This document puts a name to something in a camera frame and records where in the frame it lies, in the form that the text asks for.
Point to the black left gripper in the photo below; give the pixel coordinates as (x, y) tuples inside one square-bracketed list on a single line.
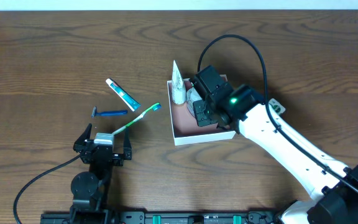
[(102, 152)]

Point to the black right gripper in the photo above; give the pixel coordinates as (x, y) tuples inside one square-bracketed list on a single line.
[(202, 112)]

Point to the clear bottle with blue liquid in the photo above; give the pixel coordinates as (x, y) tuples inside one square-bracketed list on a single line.
[(191, 97)]

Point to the white conical tube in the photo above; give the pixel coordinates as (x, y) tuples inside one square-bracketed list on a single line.
[(178, 86)]

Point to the small toothpaste tube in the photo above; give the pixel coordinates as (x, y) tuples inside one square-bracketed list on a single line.
[(124, 96)]

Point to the green Dettol soap packet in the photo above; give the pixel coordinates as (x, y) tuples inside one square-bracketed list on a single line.
[(277, 107)]

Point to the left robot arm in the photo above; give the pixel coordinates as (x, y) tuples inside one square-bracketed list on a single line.
[(90, 188)]

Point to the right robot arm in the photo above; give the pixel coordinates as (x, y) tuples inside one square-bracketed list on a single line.
[(331, 185)]

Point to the green white toothbrush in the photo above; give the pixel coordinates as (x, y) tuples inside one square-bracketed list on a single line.
[(154, 107)]

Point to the white box with pink interior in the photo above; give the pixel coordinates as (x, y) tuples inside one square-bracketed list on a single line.
[(184, 126)]

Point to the blue disposable razor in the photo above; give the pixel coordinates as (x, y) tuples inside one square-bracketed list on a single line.
[(108, 113)]

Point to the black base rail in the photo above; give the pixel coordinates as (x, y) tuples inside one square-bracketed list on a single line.
[(140, 217)]

